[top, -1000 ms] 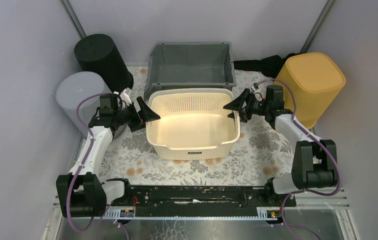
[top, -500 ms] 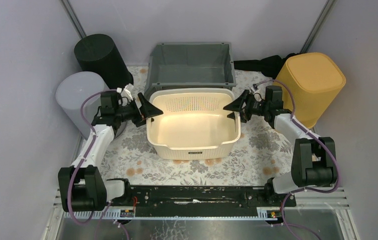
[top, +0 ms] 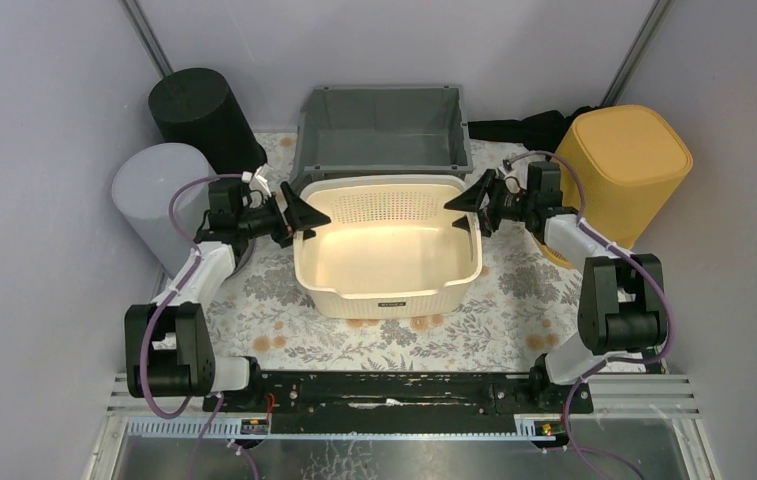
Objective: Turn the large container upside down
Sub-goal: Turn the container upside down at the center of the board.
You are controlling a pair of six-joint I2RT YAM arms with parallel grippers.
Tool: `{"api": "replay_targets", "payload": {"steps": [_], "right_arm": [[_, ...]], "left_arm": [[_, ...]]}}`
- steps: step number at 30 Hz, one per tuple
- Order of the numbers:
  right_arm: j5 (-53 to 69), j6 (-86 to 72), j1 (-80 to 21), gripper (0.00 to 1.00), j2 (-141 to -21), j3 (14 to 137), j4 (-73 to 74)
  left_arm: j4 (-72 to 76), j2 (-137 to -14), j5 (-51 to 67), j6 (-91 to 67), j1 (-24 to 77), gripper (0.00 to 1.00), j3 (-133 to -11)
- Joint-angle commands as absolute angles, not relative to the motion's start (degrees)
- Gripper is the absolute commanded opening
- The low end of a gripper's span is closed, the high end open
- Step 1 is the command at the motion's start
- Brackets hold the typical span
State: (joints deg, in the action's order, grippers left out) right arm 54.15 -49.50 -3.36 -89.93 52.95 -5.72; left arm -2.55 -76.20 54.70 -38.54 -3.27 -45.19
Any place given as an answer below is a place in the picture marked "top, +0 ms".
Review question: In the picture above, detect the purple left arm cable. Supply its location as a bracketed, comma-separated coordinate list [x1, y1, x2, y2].
[139, 173, 247, 480]

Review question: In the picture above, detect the cream perforated plastic basket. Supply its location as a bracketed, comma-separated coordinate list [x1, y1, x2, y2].
[293, 174, 483, 320]

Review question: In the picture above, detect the right aluminium frame post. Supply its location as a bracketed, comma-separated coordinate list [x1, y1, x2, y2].
[600, 0, 676, 107]

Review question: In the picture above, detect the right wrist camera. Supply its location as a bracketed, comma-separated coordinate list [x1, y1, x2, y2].
[498, 162, 527, 194]

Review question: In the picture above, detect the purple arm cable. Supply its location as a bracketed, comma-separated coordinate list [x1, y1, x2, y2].
[507, 150, 677, 480]
[139, 173, 247, 480]

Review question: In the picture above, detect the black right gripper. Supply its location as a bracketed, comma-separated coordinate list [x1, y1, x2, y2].
[444, 169, 534, 238]

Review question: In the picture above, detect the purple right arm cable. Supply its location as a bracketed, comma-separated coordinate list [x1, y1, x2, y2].
[507, 150, 677, 480]

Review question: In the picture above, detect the yellow slatted waste basket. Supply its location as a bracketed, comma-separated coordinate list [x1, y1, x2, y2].
[556, 105, 693, 249]

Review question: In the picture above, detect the black ribbed waste bin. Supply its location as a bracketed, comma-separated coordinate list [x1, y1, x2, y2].
[147, 67, 267, 174]

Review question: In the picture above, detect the grey round plastic bin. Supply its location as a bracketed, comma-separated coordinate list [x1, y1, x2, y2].
[111, 143, 214, 278]

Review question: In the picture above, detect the aluminium frame post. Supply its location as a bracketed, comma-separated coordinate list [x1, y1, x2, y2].
[600, 0, 676, 107]
[119, 0, 174, 78]

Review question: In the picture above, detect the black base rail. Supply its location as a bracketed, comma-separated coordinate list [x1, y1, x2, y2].
[221, 370, 594, 435]

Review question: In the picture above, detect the black crumpled cloth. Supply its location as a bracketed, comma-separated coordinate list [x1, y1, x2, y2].
[468, 106, 598, 152]

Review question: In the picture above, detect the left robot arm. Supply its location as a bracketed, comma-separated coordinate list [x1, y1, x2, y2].
[124, 174, 331, 411]

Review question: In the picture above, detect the left aluminium frame post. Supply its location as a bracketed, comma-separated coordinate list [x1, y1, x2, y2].
[119, 0, 174, 78]

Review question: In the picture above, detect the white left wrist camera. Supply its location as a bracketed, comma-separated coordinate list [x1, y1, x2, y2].
[241, 164, 272, 199]

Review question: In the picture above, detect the floral patterned table mat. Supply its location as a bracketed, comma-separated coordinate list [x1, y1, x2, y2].
[182, 131, 650, 374]

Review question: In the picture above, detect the grey plastic crate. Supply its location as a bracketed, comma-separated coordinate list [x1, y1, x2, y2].
[290, 84, 474, 190]

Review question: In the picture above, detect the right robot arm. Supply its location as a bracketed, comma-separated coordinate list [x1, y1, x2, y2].
[444, 161, 674, 412]

